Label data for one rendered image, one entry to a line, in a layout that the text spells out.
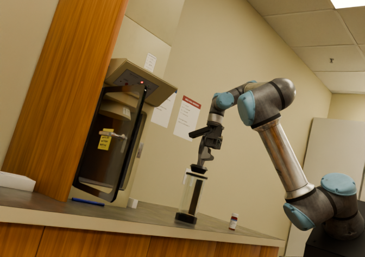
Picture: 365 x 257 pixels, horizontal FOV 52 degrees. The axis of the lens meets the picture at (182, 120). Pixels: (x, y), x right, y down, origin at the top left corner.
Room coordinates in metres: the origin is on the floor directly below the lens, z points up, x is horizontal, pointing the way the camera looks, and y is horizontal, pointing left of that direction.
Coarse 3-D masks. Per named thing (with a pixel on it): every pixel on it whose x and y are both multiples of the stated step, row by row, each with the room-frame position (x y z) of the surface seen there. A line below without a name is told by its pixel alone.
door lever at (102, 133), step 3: (99, 132) 1.26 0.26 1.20; (102, 132) 1.25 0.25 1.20; (105, 132) 1.23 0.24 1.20; (108, 132) 1.22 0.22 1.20; (111, 132) 1.20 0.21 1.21; (102, 135) 1.26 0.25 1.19; (105, 135) 1.23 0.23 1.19; (108, 135) 1.21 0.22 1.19; (111, 135) 1.20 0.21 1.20; (114, 135) 1.20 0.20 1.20; (117, 135) 1.21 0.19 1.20; (120, 135) 1.22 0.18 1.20; (123, 135) 1.23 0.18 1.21; (120, 138) 1.22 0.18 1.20; (123, 138) 1.23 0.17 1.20
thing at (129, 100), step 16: (112, 96) 1.36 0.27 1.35; (128, 96) 1.27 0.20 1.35; (112, 112) 1.33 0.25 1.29; (128, 112) 1.24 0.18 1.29; (96, 128) 1.40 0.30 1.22; (112, 128) 1.30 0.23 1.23; (128, 128) 1.22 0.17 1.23; (96, 144) 1.37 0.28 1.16; (112, 144) 1.28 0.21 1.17; (128, 144) 1.20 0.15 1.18; (96, 160) 1.34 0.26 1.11; (112, 160) 1.25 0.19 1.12; (80, 176) 1.40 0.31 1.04; (96, 176) 1.31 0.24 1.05; (112, 176) 1.23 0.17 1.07; (96, 192) 1.29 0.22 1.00; (112, 192) 1.21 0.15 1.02
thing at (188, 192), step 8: (192, 176) 1.77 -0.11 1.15; (192, 184) 1.76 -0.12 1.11; (200, 184) 1.77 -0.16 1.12; (184, 192) 1.78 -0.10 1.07; (192, 192) 1.76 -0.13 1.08; (200, 192) 1.78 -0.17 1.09; (184, 200) 1.77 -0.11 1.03; (192, 200) 1.76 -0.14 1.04; (184, 208) 1.77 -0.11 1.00; (192, 208) 1.76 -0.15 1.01; (192, 216) 1.77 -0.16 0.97
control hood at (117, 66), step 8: (112, 64) 1.42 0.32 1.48; (120, 64) 1.39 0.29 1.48; (128, 64) 1.39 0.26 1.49; (136, 64) 1.41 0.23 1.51; (112, 72) 1.41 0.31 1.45; (120, 72) 1.41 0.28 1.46; (136, 72) 1.44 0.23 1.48; (144, 72) 1.45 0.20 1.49; (152, 72) 1.48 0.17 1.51; (104, 80) 1.43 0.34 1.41; (112, 80) 1.44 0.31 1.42; (152, 80) 1.51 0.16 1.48; (160, 80) 1.52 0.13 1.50; (160, 88) 1.56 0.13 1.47; (168, 88) 1.58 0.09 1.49; (176, 88) 1.60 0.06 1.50; (152, 96) 1.59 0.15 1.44; (160, 96) 1.61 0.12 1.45; (168, 96) 1.63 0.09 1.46; (152, 104) 1.64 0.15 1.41; (160, 104) 1.66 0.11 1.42
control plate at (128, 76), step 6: (126, 72) 1.42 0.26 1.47; (132, 72) 1.43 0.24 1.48; (120, 78) 1.44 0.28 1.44; (126, 78) 1.45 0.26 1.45; (132, 78) 1.46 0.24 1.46; (138, 78) 1.47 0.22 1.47; (144, 78) 1.48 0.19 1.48; (120, 84) 1.47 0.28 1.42; (132, 84) 1.49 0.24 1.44; (138, 84) 1.50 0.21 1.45; (144, 84) 1.51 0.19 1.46; (150, 84) 1.52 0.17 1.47; (150, 90) 1.55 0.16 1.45
